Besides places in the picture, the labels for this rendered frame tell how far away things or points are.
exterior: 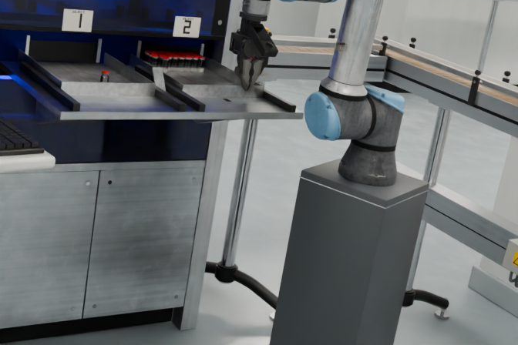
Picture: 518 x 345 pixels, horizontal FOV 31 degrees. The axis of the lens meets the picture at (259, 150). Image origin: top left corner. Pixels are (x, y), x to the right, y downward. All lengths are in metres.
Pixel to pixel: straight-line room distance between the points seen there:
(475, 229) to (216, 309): 0.94
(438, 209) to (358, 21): 1.20
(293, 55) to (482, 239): 0.86
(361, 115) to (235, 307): 1.31
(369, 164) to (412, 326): 1.29
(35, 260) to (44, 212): 0.15
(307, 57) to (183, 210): 0.67
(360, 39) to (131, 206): 1.02
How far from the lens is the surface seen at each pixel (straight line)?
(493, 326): 3.75
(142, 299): 3.09
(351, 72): 2.26
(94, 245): 2.92
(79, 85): 2.43
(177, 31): 2.81
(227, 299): 3.48
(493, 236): 3.12
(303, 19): 8.74
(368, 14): 2.23
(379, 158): 2.39
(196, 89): 2.58
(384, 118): 2.35
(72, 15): 2.67
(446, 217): 3.26
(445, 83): 3.22
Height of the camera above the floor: 1.50
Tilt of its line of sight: 16 degrees down
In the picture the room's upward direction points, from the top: 10 degrees clockwise
